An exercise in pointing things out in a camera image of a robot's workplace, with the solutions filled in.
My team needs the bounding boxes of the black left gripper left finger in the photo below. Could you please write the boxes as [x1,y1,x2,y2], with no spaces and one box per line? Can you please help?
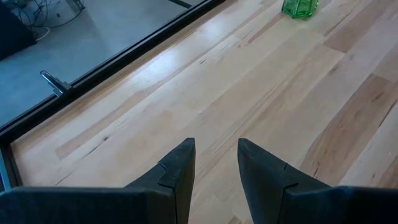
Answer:
[0,138,197,224]

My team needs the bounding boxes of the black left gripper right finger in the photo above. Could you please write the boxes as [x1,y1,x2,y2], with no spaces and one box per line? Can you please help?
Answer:
[237,138,398,224]

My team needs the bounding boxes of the green glass vase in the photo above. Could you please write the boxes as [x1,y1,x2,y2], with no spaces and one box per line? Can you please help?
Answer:
[281,0,320,19]

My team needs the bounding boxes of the black floor object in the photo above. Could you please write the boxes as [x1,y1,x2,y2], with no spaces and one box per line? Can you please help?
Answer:
[0,2,37,62]

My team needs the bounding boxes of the black aluminium table frame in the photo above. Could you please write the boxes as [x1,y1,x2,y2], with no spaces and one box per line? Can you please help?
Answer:
[0,0,228,191]

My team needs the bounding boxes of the small metal frame clamp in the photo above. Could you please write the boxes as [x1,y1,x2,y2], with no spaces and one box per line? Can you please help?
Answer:
[39,70,74,98]

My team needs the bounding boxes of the tangled black floor cables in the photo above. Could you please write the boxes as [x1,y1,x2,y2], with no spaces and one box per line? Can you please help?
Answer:
[14,0,85,42]

